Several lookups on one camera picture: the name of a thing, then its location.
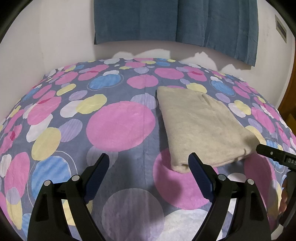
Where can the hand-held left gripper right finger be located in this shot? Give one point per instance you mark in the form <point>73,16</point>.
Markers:
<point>200,173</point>

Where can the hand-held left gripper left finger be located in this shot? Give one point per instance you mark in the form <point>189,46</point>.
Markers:
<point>98,176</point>

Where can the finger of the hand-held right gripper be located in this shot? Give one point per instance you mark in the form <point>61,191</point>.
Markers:
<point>269,153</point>

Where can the beige sweater with flower print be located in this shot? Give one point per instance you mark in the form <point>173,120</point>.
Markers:
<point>198,120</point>

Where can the person's right hand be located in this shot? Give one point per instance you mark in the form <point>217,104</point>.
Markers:
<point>284,197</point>

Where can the wooden door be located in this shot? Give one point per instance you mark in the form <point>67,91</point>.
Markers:
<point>289,111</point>

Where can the polka dot bed sheet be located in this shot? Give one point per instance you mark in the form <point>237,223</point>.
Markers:
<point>120,125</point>

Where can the blue curtain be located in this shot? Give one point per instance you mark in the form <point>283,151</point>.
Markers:
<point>150,20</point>

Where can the wall vent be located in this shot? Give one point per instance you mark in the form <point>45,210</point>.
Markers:
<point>281,27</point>

